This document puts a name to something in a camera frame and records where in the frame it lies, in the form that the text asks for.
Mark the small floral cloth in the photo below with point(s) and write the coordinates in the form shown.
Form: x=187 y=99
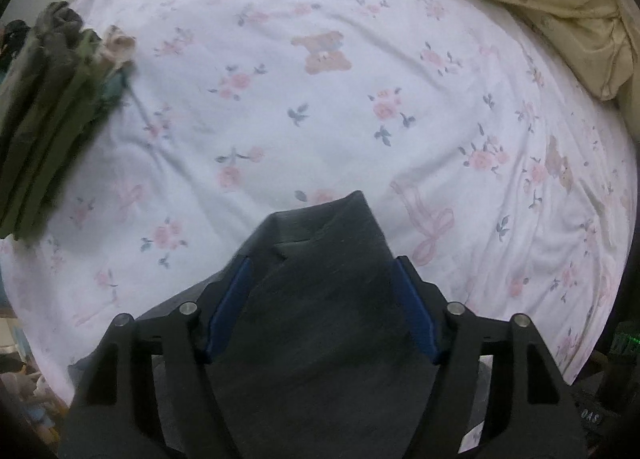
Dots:
x=117 y=46

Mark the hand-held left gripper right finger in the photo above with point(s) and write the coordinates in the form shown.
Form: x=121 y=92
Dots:
x=417 y=309

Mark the pile of plush toys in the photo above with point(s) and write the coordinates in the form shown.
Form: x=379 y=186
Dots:
x=25 y=391

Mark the dark grey pants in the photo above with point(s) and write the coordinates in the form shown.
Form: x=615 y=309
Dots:
x=320 y=339

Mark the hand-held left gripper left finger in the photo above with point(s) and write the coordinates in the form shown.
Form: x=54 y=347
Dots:
x=230 y=309

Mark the floral bed sheet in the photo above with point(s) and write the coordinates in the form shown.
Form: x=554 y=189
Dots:
x=325 y=129

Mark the stack of folded green pants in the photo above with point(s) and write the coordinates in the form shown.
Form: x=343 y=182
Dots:
x=45 y=124

